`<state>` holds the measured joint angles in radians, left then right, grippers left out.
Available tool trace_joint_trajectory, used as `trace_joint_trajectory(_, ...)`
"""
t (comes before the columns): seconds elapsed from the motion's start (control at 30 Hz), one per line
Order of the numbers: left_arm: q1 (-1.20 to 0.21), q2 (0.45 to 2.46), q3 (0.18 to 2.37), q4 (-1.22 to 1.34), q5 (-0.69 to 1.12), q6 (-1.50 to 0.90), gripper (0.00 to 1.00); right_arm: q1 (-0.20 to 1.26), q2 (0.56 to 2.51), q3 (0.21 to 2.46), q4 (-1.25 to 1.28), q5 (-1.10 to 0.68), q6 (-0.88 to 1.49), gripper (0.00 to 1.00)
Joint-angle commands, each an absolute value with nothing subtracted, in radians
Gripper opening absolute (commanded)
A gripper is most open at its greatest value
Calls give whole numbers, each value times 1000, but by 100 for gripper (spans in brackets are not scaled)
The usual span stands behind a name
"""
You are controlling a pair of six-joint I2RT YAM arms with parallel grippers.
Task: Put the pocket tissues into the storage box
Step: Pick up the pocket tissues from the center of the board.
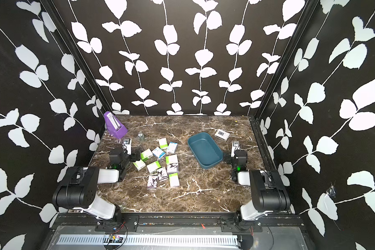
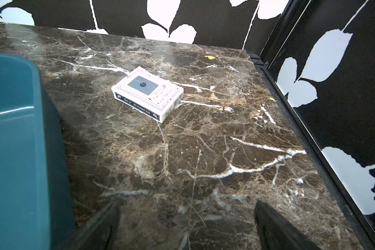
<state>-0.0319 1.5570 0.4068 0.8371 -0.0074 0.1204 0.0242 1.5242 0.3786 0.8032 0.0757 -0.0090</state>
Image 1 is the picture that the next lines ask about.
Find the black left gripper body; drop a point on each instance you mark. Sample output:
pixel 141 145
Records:
pixel 133 156

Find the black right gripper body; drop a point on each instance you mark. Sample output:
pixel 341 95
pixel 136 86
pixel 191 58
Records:
pixel 237 154

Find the light blue tissue pack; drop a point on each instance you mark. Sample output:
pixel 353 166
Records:
pixel 172 146
pixel 159 153

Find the green white tissue pack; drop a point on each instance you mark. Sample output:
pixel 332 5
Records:
pixel 171 159

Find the green tissue pack front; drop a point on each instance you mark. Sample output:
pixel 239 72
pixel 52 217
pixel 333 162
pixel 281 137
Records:
pixel 174 180

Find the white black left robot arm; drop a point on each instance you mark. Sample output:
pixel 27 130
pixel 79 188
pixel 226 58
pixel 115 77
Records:
pixel 78 188

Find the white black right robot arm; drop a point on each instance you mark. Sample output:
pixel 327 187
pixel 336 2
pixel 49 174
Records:
pixel 268 193

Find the small white patterned box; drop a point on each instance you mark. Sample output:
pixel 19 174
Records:
pixel 222 134

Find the teal plastic storage box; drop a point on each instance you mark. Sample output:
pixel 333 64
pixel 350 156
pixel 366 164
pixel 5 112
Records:
pixel 205 150

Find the purple plastic holder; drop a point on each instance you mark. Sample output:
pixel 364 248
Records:
pixel 122 130

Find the clear small glass jar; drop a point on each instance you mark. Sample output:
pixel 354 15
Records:
pixel 141 136

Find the black purple tissue pack front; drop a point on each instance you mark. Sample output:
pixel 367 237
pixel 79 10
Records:
pixel 152 183

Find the white card in holder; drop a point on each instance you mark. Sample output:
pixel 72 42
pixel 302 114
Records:
pixel 113 121

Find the black front mounting rail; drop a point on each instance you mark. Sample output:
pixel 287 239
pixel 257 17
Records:
pixel 226 221

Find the small circuit board with wires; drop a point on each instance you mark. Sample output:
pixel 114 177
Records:
pixel 114 239

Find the white perforated rail strip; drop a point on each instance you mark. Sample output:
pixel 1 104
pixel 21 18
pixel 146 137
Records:
pixel 155 240

